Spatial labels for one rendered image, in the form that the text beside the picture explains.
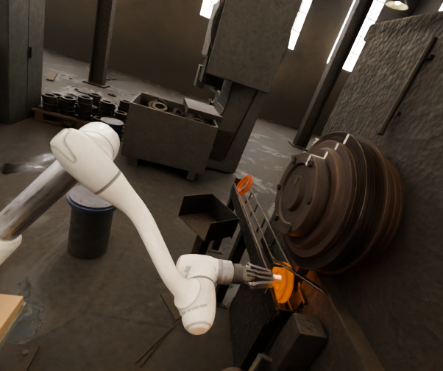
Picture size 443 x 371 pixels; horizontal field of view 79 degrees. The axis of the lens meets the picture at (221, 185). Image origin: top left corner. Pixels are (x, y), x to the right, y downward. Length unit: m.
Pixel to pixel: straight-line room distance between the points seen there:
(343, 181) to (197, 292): 0.55
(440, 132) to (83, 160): 0.94
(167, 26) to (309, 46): 5.06
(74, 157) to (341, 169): 0.74
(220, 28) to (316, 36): 8.38
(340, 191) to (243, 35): 2.77
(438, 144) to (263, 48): 2.78
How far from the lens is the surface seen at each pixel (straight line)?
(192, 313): 0.91
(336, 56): 7.98
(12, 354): 1.69
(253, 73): 3.46
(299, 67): 11.36
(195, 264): 1.02
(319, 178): 0.83
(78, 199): 1.87
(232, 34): 3.38
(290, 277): 1.10
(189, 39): 10.82
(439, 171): 0.87
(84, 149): 0.83
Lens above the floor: 1.42
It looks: 23 degrees down
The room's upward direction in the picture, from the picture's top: 19 degrees clockwise
